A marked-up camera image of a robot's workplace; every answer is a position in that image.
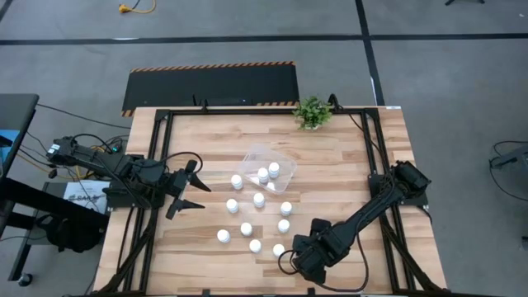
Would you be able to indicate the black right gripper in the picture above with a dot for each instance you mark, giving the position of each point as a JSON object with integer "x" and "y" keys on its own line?
{"x": 315, "y": 253}

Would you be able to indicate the black stand foot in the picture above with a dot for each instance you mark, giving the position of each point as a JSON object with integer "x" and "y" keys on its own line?
{"x": 464, "y": 1}

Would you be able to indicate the black hazard-striped floor mat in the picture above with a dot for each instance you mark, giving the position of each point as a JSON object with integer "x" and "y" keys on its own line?
{"x": 206, "y": 86}

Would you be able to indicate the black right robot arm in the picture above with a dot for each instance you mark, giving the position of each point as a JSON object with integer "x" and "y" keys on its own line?
{"x": 371, "y": 206}

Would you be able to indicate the black floor stand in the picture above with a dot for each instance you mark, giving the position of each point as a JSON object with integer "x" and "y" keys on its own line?
{"x": 513, "y": 157}

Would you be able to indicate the clear plastic basket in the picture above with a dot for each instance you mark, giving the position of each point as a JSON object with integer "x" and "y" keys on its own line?
{"x": 255, "y": 158}

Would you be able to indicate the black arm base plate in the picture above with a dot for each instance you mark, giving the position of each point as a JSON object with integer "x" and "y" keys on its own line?
{"x": 119, "y": 202}
{"x": 416, "y": 200}

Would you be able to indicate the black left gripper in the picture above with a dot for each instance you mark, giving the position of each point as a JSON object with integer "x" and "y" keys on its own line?
{"x": 177, "y": 183}

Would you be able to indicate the black bag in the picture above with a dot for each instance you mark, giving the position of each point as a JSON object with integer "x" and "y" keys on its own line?
{"x": 70, "y": 235}

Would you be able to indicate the black desk top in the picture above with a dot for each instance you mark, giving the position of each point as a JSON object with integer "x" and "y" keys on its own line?
{"x": 16, "y": 111}

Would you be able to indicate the black caster wheel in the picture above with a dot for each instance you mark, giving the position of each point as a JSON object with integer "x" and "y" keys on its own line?
{"x": 25, "y": 279}

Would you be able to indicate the black desk leg frame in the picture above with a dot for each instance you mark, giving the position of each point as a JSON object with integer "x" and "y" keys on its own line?
{"x": 24, "y": 194}

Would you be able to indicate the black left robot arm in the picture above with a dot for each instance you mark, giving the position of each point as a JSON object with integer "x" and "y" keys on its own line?
{"x": 103, "y": 158}

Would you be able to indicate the green potted plant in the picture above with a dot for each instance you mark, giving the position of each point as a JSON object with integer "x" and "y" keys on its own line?
{"x": 312, "y": 113}

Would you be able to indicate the blue box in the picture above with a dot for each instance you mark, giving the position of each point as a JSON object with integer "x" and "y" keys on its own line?
{"x": 8, "y": 144}

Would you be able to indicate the black power strip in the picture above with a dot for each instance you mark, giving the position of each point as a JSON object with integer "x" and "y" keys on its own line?
{"x": 117, "y": 146}

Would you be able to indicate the black aluminium table frame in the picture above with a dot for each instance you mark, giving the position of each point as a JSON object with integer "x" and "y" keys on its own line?
{"x": 247, "y": 111}

